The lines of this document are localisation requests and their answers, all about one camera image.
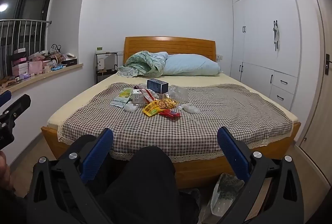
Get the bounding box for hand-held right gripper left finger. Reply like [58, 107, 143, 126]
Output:
[26, 128, 115, 224]

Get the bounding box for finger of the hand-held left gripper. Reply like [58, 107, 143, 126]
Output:
[0, 90, 12, 106]
[0, 94, 32, 134]

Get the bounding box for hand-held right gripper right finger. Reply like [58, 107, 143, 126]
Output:
[217, 127, 305, 224]

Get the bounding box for clear plastic bag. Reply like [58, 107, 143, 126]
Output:
[201, 173, 245, 224]

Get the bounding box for white perforated box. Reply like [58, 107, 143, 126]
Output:
[132, 89, 144, 104]

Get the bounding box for yellow snack packet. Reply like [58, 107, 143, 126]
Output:
[142, 101, 162, 117]

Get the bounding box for red snack packet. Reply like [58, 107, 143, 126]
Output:
[158, 109, 181, 119]

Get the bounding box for person's left hand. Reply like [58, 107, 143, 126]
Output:
[0, 150, 11, 191]

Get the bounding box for brown checkered blanket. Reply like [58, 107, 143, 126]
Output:
[57, 82, 293, 162]

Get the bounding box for pile of boxes and bags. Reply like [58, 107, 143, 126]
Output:
[0, 44, 78, 87]

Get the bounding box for person's black trouser leg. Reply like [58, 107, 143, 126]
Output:
[85, 146, 200, 224]

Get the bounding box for wooden windowsill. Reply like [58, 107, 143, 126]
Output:
[0, 63, 84, 96]

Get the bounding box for green white snack packet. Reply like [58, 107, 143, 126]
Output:
[109, 87, 133, 108]

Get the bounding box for black flat box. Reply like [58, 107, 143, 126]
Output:
[61, 57, 78, 66]

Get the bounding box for metal railing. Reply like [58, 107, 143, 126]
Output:
[0, 19, 52, 79]

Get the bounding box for red white wrapper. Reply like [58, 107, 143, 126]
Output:
[140, 89, 159, 100]

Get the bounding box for clear plastic wrap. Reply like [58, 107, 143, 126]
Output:
[168, 85, 190, 103]

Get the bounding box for clear packet of snacks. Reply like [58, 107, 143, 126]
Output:
[157, 98, 179, 110]

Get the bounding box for dark blue box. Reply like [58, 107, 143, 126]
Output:
[147, 78, 169, 94]

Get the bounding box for light blue pillow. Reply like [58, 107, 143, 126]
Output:
[162, 53, 223, 77]

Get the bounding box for dark window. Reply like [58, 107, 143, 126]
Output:
[0, 0, 54, 79]

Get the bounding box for black metal nightstand rack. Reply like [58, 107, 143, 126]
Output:
[95, 51, 118, 84]

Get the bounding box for green floral quilt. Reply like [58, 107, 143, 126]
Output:
[117, 50, 169, 78]

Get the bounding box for beige door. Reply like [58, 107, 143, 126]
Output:
[296, 0, 332, 154]

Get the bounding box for wooden bed with checkered cover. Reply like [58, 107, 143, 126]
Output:
[41, 36, 301, 189]

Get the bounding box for white wardrobe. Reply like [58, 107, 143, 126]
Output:
[230, 0, 326, 110]

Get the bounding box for cloth on wardrobe handle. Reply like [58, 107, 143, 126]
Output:
[272, 21, 281, 51]

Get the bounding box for black door handle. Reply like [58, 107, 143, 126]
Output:
[325, 53, 332, 75]

